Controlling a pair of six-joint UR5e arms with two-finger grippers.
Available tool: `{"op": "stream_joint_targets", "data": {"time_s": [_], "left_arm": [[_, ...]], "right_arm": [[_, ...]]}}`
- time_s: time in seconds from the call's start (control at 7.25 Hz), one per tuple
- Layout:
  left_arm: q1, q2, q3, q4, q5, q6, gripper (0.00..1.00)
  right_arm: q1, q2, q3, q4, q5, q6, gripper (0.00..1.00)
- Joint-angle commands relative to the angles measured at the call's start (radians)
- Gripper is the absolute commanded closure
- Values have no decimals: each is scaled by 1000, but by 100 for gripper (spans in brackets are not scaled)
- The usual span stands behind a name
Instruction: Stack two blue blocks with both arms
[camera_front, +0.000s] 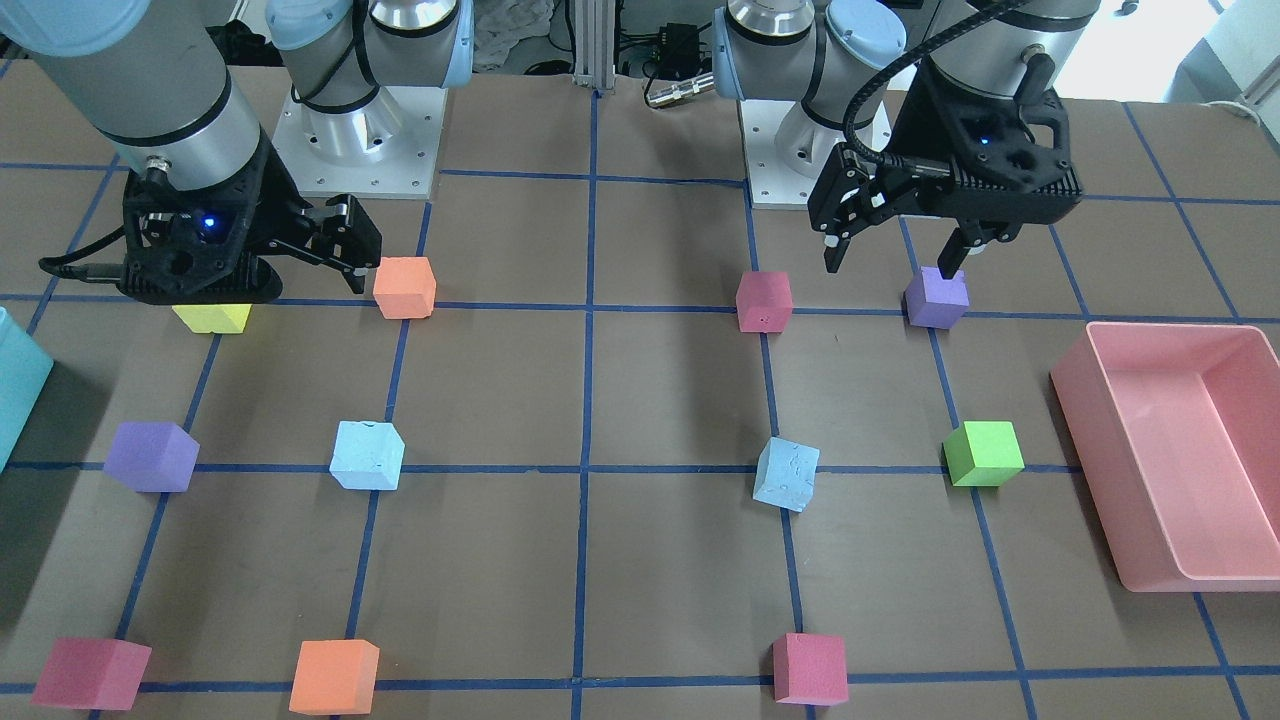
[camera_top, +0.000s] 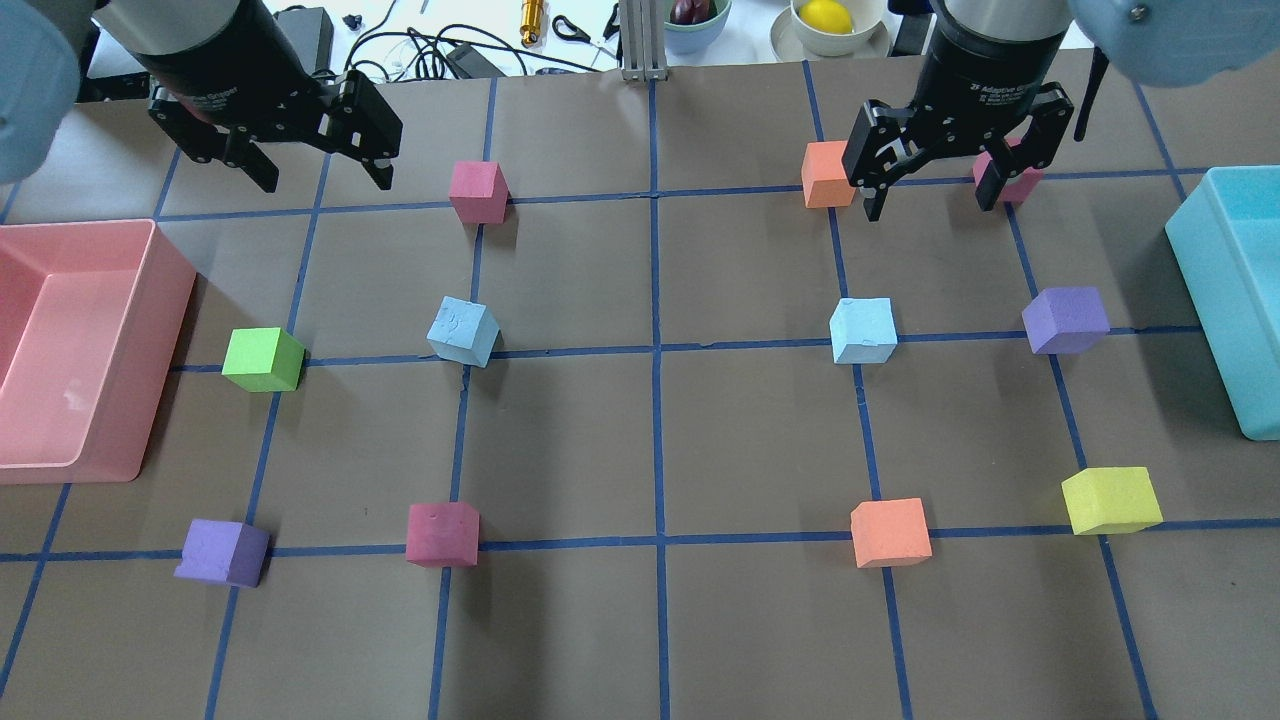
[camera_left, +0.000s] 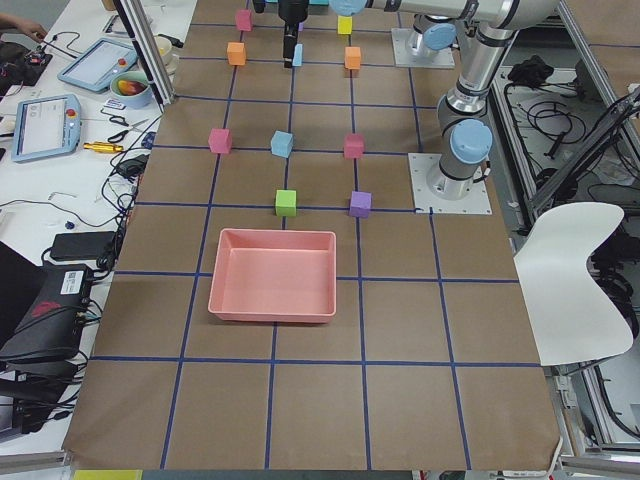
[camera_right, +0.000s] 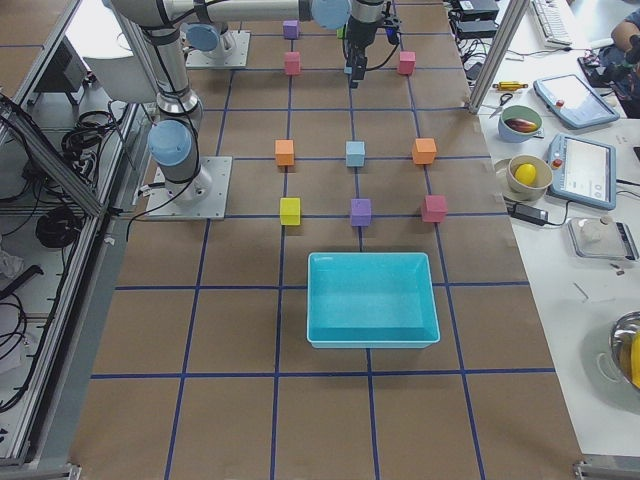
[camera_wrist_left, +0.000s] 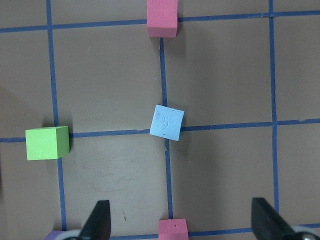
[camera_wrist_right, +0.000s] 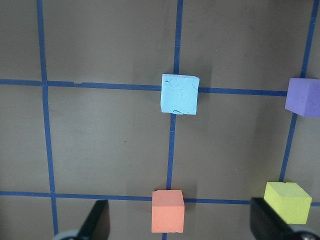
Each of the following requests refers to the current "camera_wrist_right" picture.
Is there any yellow foam block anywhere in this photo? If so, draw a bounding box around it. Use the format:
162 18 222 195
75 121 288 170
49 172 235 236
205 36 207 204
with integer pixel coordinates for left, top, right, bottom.
263 182 312 225

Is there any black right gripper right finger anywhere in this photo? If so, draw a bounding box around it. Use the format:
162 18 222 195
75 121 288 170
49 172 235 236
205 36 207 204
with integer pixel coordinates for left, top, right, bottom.
249 197 309 240

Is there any orange foam block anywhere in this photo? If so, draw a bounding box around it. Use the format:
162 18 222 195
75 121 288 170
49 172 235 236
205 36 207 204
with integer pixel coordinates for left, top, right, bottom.
151 190 185 234

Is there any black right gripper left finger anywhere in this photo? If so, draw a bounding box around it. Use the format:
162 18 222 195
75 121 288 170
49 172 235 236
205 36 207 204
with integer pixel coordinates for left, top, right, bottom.
77 200 111 240

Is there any purple foam block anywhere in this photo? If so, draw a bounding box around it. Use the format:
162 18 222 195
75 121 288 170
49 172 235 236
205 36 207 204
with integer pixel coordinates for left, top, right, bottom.
285 78 320 118

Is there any light blue foam block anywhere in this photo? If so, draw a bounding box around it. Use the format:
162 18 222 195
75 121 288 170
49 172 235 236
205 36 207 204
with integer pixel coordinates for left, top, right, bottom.
160 74 200 115

